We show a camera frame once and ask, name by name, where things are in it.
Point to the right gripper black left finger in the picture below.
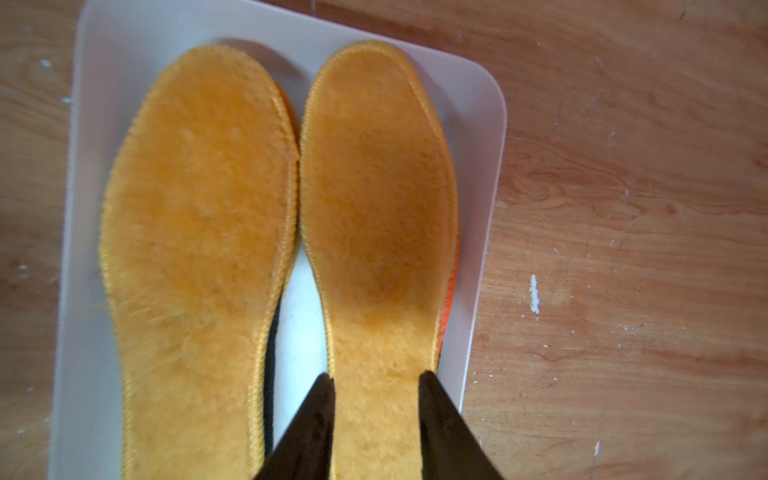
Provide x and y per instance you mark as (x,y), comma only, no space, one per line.
(305,450)

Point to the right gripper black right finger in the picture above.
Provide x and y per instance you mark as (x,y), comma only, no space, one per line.
(448,448)

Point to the yellow insole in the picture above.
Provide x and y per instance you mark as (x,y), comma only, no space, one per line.
(379,218)
(196,235)

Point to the white plastic storage tray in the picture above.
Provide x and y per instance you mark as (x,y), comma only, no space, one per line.
(121,47)

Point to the red insole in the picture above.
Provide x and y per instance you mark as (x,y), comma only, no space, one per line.
(448,301)

